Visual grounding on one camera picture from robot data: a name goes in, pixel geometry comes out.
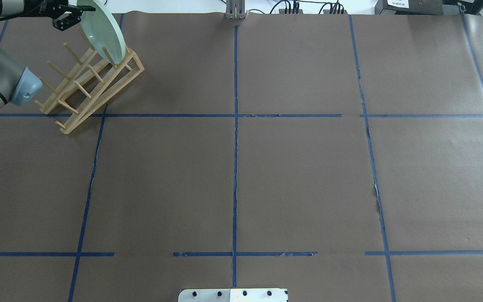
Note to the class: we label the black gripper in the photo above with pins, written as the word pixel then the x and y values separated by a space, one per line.
pixel 36 11

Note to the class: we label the pale green glass plate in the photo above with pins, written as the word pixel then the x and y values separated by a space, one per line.
pixel 102 31

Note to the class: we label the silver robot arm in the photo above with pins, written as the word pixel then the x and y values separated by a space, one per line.
pixel 17 83

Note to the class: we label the wooden dish rack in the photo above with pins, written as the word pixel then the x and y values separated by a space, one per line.
pixel 87 87

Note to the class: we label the blue tape line far left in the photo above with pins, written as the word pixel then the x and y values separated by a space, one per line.
pixel 3 30

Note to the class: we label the blue tape line lengthwise centre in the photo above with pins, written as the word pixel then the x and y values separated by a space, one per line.
pixel 235 158

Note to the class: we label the blue tape line lengthwise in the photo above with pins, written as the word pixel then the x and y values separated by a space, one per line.
pixel 364 115
pixel 235 158
pixel 92 176

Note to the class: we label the blue tape line crosswise far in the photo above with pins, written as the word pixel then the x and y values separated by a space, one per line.
pixel 23 115

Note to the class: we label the blue tape line crosswise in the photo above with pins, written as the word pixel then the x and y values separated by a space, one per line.
pixel 239 254
pixel 23 115

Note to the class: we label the blue tape line lengthwise left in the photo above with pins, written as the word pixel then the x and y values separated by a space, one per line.
pixel 92 176

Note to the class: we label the black box with label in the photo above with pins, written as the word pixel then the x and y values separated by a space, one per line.
pixel 409 7

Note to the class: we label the blue tape line lengthwise right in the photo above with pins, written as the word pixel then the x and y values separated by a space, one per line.
pixel 364 115

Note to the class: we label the blue tape line crosswise near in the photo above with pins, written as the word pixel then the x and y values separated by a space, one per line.
pixel 239 254

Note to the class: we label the grey metal bracket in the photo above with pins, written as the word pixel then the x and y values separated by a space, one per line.
pixel 235 9

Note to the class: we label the black cable hub left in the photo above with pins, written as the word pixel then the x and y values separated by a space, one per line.
pixel 291 9

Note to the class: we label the black cable hub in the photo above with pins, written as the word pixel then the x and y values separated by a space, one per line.
pixel 291 9
pixel 333 9

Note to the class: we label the black cable hub right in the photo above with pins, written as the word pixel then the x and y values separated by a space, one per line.
pixel 333 9

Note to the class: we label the white mount plate with screws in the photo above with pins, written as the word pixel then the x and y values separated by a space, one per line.
pixel 234 295

